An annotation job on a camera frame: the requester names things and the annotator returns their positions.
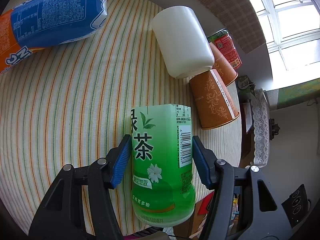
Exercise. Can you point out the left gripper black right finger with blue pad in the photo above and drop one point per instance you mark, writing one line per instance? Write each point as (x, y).
(243, 205)

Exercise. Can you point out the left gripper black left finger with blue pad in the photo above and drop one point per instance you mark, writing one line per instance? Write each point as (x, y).
(78, 205)

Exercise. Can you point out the green tea cup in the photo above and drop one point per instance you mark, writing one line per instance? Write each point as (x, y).
(162, 161)

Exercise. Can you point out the orange paper cup near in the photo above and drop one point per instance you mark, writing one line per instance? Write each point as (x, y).
(214, 104)

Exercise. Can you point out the orange paper cup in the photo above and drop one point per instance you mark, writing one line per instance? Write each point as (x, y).
(214, 104)
(223, 67)

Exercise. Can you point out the orange paper cup far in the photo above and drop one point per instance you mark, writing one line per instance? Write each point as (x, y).
(223, 67)

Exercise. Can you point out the red green printed cup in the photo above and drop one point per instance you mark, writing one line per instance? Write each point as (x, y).
(223, 41)

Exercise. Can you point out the white plastic cup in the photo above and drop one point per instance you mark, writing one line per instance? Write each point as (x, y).
(183, 44)

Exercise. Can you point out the black speaker device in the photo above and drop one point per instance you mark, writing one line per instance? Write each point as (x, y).
(297, 206)

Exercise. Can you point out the striped table cloth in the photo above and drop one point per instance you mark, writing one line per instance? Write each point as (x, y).
(71, 104)

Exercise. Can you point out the white lace cloth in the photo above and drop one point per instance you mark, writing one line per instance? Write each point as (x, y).
(261, 130)

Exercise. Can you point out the green printed paper bag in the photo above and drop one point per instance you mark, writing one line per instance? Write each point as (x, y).
(244, 84)

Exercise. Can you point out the plaid brown sill cloth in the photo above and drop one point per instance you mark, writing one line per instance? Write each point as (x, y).
(240, 19)

